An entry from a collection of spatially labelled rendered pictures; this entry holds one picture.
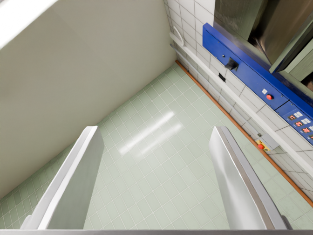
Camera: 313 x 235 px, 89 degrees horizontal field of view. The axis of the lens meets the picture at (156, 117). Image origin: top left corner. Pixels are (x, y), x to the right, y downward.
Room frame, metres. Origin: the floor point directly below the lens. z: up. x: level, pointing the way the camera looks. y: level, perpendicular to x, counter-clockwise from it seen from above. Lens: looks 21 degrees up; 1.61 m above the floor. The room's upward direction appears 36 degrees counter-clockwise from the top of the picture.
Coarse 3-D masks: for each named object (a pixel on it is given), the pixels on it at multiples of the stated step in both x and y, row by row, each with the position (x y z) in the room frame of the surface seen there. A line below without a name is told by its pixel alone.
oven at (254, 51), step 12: (216, 24) 0.67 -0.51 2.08; (228, 36) 0.68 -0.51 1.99; (240, 36) 0.63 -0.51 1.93; (240, 48) 0.69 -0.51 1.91; (252, 48) 0.64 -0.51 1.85; (312, 48) 0.48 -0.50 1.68; (264, 60) 0.65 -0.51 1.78; (300, 60) 0.54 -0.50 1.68; (312, 60) 0.52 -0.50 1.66; (288, 72) 0.62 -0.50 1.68; (300, 72) 0.59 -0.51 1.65; (312, 72) 0.59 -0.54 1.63; (288, 84) 0.68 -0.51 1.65; (300, 84) 0.64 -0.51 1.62; (312, 84) 0.63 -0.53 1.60; (300, 96) 0.69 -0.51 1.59; (312, 96) 0.65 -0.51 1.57
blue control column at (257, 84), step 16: (208, 48) 0.83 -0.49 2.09; (224, 48) 0.73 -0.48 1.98; (224, 64) 0.85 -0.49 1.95; (240, 64) 0.74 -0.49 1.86; (256, 64) 0.70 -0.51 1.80; (240, 80) 0.86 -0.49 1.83; (256, 80) 0.75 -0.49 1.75; (272, 80) 0.70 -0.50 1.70; (288, 96) 0.70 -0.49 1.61; (304, 112) 0.71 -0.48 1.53
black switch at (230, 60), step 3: (231, 60) 0.76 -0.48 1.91; (228, 63) 0.77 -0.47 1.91; (231, 63) 0.76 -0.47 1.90; (234, 63) 0.76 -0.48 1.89; (237, 63) 0.75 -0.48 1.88; (225, 66) 0.78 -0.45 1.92; (228, 66) 0.78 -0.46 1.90; (231, 66) 0.77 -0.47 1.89; (234, 66) 0.77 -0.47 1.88; (237, 66) 0.76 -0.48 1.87; (231, 69) 0.77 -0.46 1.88; (234, 69) 0.81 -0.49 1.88
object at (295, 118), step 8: (288, 112) 0.78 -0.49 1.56; (296, 112) 0.74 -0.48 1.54; (288, 120) 0.83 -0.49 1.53; (296, 120) 0.79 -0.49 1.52; (304, 120) 0.75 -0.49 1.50; (296, 128) 0.84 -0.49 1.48; (304, 128) 0.79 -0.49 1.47; (312, 128) 0.75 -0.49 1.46; (304, 136) 0.84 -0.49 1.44; (312, 136) 0.80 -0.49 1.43
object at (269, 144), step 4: (264, 136) 1.18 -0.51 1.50; (268, 136) 1.18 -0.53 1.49; (256, 140) 1.26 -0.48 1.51; (260, 140) 1.19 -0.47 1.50; (264, 140) 1.18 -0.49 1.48; (268, 140) 1.18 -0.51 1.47; (272, 140) 1.18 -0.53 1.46; (264, 144) 1.19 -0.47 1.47; (268, 144) 1.18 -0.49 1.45; (272, 144) 1.18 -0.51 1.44; (276, 144) 1.18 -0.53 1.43; (264, 148) 1.24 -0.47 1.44; (268, 148) 1.19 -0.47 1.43; (272, 148) 1.18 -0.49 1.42
